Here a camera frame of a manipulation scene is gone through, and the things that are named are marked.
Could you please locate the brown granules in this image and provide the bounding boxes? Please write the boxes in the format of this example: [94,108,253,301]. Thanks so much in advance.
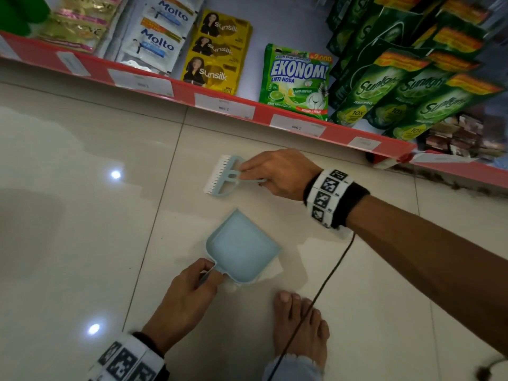
[393,164,501,195]

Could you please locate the light blue plastic dustpan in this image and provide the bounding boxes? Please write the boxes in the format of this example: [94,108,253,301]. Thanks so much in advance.
[198,208,283,285]

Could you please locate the strip of yellow sachets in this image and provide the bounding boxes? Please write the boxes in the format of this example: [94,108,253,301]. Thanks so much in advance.
[180,8,253,96]

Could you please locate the person's right foot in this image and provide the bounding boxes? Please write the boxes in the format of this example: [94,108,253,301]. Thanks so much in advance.
[273,291,331,371]

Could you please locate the row of dark green pouches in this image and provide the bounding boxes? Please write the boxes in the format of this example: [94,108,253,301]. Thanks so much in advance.
[325,0,507,141]

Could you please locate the black cable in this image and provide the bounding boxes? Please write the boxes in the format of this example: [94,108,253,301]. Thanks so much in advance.
[266,232,357,381]

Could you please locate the person's left hand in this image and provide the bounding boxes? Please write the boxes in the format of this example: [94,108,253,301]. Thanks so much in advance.
[141,257,226,356]

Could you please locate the green shampoo bottle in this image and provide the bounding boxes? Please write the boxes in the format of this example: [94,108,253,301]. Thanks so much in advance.
[12,0,51,24]
[0,0,31,38]

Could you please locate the strip of white blue sachets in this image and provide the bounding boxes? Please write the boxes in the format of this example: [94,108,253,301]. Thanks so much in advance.
[115,0,205,75]

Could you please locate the person's right forearm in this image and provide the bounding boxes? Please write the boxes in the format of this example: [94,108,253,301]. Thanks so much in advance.
[346,194,508,358]

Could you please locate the store shelf with red edge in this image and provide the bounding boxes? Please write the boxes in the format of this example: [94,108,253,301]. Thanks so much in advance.
[0,0,508,191]

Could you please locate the light blue small brush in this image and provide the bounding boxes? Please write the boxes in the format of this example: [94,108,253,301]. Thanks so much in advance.
[203,154,267,198]

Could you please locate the person's right hand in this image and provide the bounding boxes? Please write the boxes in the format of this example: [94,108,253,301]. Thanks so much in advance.
[238,148,324,202]

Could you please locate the stack of small brown packets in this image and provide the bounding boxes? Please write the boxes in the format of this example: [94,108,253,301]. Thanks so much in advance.
[424,113,508,159]

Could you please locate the light green detergent pouch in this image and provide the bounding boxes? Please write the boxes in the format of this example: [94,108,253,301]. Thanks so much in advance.
[258,43,333,122]

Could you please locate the strip of gold sachets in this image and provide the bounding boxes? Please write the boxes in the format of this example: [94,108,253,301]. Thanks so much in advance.
[38,0,124,54]

